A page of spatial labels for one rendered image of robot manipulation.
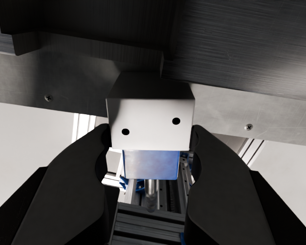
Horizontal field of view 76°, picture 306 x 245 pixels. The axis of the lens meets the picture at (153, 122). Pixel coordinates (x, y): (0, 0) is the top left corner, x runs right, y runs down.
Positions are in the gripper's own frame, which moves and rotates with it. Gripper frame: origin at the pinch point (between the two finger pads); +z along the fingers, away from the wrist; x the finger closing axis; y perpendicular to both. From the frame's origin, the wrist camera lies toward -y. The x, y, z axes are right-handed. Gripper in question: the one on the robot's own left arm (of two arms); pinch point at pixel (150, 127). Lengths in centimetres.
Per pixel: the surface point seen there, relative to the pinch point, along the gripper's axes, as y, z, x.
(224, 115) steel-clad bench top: 1.5, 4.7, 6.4
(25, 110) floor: 41, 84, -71
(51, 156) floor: 73, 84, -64
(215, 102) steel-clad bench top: 0.2, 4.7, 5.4
